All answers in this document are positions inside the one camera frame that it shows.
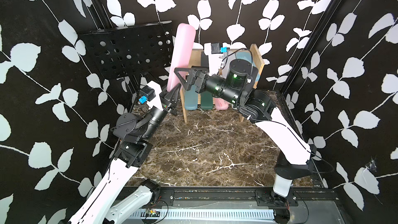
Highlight light blue pencil case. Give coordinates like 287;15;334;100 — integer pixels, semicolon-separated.
235;51;257;67

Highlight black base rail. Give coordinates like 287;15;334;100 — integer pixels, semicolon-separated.
159;186;340;208

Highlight small circuit board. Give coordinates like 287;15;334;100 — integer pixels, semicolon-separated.
143;209;161;219

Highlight pink pencil case shelf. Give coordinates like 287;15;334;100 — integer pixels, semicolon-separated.
214;98;229;111
167;23;196;92

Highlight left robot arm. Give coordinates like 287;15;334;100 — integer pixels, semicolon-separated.
69;82;181;224

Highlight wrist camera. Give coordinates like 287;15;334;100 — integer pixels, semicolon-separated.
138;86;156;104
207;42;229;76

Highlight pink pencil case top shelf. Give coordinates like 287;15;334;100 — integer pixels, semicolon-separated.
167;23;196;92

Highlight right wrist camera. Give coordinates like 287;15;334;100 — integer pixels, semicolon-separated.
207;42;229;76

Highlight pink pencil case lower shelf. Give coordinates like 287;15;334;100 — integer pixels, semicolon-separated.
214;98;229;111

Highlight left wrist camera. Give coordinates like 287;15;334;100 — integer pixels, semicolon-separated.
138;86;156;104

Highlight black perforated music stand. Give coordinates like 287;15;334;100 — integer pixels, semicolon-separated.
78;21;173;114

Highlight dark grey pencil case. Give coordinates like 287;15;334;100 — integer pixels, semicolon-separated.
201;51;209;68

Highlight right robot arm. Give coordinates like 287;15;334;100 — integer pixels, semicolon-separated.
173;59;316;198

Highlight dark green pencil case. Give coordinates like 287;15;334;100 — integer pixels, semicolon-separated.
201;92;214;111

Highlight teal pencil case lower shelf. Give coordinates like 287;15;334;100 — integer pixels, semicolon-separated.
184;85;198;111

